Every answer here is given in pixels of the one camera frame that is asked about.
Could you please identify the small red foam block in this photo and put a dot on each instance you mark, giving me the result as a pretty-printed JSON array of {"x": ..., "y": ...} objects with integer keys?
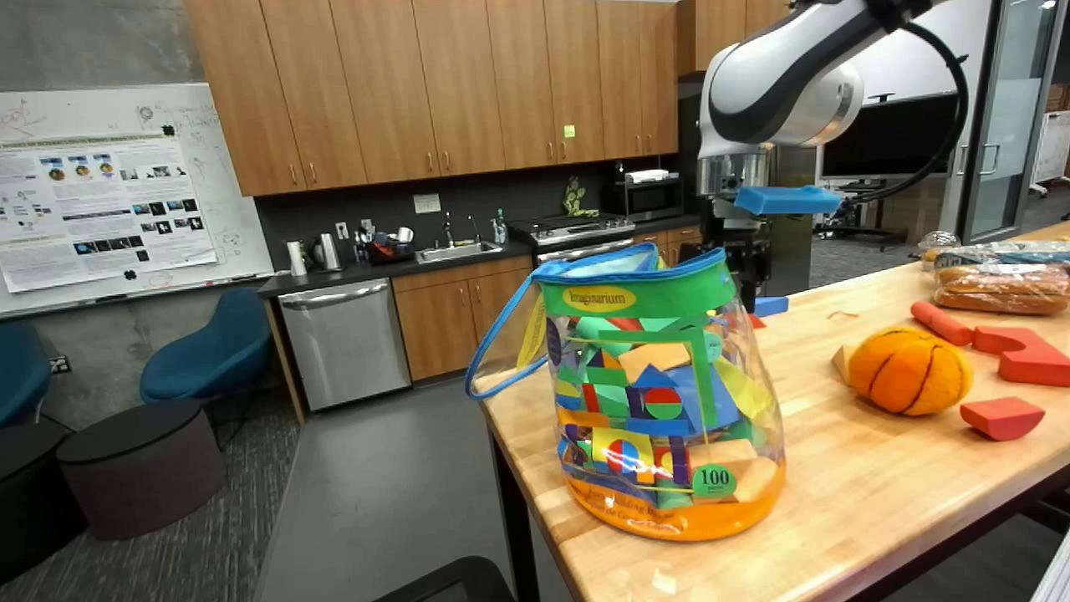
[{"x": 1000, "y": 419}]

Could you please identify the stainless dishwasher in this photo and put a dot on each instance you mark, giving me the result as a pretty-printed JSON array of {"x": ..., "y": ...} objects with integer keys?
[{"x": 345, "y": 342}]

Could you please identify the wooden upper cabinets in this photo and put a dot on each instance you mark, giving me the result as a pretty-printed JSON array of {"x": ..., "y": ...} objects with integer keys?
[{"x": 368, "y": 92}]

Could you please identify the red notched foam block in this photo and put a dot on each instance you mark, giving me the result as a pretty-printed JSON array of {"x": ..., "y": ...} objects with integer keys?
[{"x": 1024, "y": 355}]

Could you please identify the wooden cabinets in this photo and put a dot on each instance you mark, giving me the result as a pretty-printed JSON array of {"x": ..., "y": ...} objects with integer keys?
[
  {"x": 446, "y": 308},
  {"x": 368, "y": 92}
]

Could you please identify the clear bag of foam blocks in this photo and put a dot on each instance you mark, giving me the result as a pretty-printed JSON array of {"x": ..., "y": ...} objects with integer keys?
[{"x": 667, "y": 413}]

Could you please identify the whiteboard with poster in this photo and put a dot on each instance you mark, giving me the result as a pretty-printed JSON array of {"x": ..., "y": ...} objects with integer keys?
[{"x": 117, "y": 191}]

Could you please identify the dark round ottoman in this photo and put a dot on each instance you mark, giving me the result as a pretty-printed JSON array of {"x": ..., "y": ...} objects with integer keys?
[{"x": 142, "y": 470}]

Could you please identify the red foam cylinder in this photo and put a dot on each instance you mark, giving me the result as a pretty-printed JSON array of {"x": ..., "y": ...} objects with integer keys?
[{"x": 942, "y": 323}]

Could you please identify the bagged bread loaf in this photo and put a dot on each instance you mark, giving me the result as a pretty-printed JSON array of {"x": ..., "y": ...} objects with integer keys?
[{"x": 1000, "y": 288}]

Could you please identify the kitchen sink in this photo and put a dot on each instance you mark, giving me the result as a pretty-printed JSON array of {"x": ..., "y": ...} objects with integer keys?
[{"x": 457, "y": 251}]

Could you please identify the blue chair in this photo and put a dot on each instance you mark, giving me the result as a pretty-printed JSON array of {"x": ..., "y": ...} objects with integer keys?
[{"x": 223, "y": 355}]

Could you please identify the wooden lower cabinets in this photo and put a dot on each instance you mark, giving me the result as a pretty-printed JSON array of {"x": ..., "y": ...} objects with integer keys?
[{"x": 446, "y": 308}]

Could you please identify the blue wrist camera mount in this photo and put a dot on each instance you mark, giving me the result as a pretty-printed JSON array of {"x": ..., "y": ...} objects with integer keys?
[{"x": 786, "y": 199}]

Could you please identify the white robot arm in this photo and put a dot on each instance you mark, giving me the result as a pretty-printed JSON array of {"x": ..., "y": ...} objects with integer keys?
[{"x": 793, "y": 86}]

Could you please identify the toaster oven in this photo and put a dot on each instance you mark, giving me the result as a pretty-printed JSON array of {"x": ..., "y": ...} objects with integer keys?
[{"x": 648, "y": 191}]

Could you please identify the orange plush basketball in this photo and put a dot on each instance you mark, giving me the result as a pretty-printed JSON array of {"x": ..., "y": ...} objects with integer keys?
[{"x": 909, "y": 372}]

